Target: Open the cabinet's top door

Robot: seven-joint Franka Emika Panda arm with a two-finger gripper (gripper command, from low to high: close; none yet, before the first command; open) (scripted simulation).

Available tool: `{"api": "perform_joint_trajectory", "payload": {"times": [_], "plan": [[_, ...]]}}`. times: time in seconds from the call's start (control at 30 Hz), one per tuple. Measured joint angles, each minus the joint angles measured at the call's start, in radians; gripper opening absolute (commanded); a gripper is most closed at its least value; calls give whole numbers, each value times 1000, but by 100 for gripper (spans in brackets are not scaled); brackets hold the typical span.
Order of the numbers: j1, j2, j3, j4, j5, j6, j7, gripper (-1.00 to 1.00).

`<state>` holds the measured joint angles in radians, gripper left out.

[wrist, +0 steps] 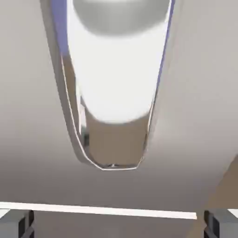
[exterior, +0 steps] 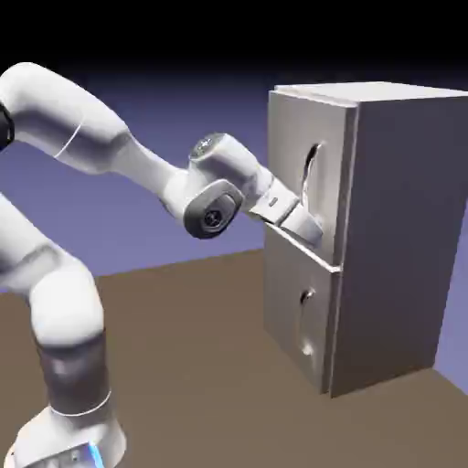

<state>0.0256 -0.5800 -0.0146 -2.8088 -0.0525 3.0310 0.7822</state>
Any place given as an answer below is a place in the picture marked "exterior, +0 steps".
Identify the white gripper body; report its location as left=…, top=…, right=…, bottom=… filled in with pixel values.
left=279, top=203, right=324, bottom=245

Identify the short grey cabinet door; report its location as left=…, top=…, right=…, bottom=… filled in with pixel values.
left=261, top=223, right=342, bottom=395

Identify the tall grey cabinet door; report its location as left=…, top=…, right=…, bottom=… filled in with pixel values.
left=265, top=90, right=359, bottom=267

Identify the grey cabinet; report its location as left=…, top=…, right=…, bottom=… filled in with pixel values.
left=261, top=80, right=468, bottom=399

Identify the long curved metal handle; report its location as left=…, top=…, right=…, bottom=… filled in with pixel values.
left=301, top=141, right=325, bottom=225

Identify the short curved metal handle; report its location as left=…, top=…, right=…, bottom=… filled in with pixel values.
left=298, top=287, right=317, bottom=357

